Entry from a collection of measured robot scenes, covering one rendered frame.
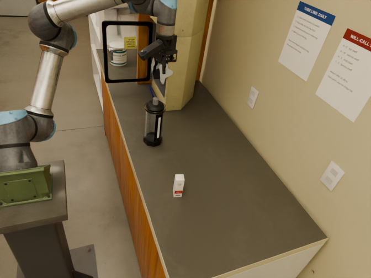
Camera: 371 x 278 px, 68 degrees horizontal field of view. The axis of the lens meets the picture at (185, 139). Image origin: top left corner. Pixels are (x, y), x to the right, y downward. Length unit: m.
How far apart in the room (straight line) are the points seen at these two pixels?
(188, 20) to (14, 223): 1.21
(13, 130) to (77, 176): 1.51
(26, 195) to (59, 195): 0.12
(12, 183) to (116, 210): 1.28
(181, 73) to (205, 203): 0.78
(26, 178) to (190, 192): 0.67
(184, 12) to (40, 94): 0.80
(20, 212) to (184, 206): 0.65
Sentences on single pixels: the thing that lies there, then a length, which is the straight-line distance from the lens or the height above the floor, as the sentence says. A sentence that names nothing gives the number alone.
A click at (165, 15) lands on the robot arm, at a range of 1.19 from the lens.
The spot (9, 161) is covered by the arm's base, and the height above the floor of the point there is 1.14.
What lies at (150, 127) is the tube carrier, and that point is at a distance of 1.41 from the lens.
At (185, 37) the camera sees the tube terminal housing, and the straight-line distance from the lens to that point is 1.58.
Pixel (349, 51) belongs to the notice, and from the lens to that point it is 1.21.
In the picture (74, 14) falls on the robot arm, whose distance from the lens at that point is 1.18.
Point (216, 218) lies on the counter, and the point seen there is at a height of 0.94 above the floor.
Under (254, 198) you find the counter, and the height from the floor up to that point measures 0.94.
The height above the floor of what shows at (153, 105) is 1.18.
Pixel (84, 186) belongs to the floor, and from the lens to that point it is 2.57.
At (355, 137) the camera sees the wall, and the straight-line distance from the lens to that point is 1.21.
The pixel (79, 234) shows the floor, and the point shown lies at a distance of 2.29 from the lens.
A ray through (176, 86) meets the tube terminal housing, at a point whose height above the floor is 1.11.
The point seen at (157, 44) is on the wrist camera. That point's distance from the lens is 1.22.
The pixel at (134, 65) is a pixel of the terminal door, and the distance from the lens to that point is 1.91.
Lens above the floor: 1.91
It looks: 39 degrees down
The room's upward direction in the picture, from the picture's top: 10 degrees clockwise
